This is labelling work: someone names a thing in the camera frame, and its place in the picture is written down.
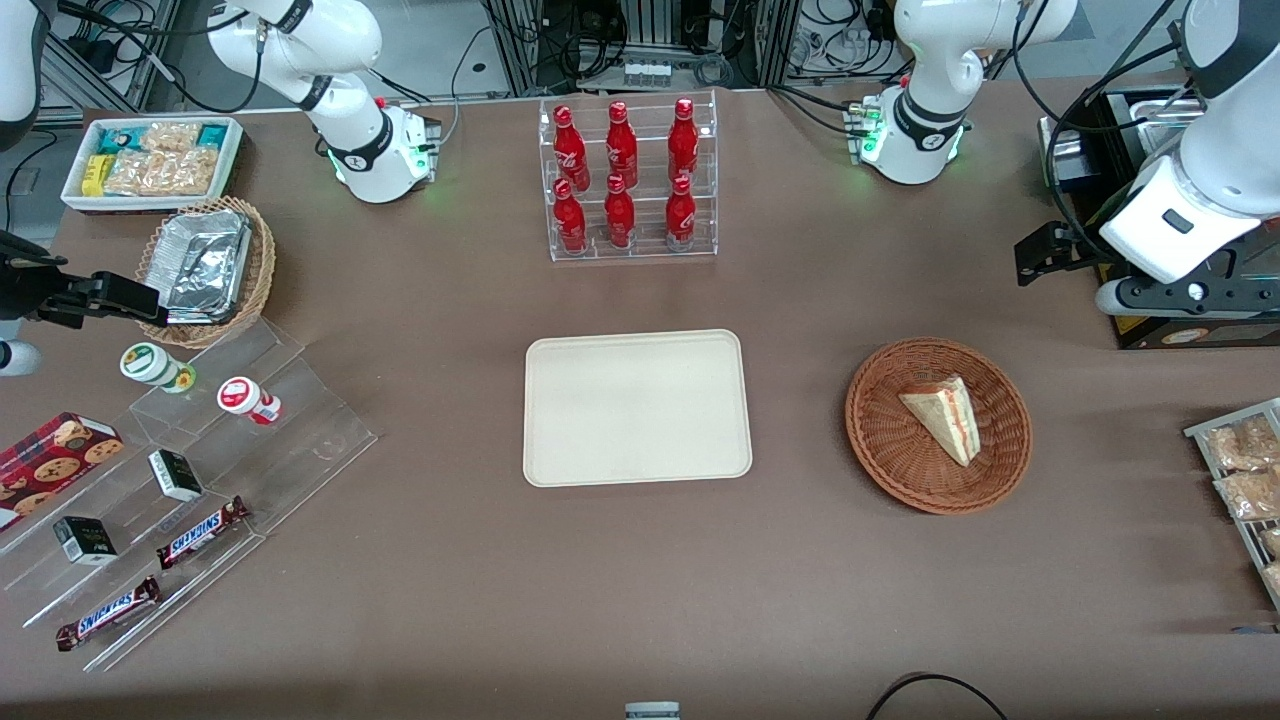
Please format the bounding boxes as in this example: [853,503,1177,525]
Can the triangular sandwich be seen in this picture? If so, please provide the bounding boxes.
[897,375,981,468]

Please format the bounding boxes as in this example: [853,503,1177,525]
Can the aluminium foil tray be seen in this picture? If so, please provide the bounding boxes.
[150,210,253,326]

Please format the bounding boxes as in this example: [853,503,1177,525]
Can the light oval wicker basket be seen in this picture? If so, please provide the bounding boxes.
[135,195,277,350]

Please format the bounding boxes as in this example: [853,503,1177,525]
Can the brown round wicker basket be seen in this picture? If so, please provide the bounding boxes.
[845,337,1033,516]

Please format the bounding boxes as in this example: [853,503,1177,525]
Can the cream plastic tray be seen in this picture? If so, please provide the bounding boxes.
[523,329,753,488]

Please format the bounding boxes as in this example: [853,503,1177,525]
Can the green lid yogurt bottle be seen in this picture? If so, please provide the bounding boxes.
[120,342,197,394]

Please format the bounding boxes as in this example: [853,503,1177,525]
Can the black food warmer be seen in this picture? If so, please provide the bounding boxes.
[1038,85,1280,351]

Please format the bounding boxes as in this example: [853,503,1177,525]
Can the clear cracker bag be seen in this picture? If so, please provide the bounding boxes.
[140,121,203,154]
[160,146,221,197]
[103,150,166,197]

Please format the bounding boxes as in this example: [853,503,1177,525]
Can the steel warmer pan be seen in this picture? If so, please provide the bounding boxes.
[1128,92,1206,151]

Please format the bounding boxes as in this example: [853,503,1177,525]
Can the red lid yogurt bottle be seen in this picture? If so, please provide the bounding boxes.
[217,376,283,426]

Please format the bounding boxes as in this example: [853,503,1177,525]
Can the white plastic snack bin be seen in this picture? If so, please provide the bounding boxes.
[60,116,245,213]

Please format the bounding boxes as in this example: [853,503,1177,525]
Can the red plaid cookie box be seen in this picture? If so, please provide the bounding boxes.
[0,411,126,533]

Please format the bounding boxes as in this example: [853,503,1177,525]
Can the small black carton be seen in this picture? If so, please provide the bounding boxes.
[148,449,204,503]
[53,516,119,567]

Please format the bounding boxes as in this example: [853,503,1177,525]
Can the clear acrylic step shelf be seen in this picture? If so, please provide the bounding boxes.
[0,315,379,673]

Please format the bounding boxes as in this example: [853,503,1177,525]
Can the Snickers chocolate bar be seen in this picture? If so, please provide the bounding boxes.
[55,576,162,653]
[156,495,251,571]

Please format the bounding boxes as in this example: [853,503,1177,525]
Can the red cola bottle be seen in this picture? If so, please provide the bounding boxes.
[665,175,697,251]
[552,178,589,254]
[603,174,637,249]
[668,98,700,186]
[552,105,592,193]
[606,101,639,191]

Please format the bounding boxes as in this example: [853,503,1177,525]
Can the clear acrylic bottle rack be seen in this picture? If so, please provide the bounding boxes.
[538,89,719,263]

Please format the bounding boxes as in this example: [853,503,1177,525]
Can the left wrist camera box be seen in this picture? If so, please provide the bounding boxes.
[1095,272,1280,321]

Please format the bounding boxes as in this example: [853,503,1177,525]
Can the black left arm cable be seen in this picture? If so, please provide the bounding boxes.
[1012,0,1201,263]

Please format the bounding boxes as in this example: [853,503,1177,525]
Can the black floor cable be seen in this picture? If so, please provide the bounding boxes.
[865,672,1009,720]

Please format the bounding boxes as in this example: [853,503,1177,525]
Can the aluminium frame cabinet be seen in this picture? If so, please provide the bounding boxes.
[483,0,801,98]

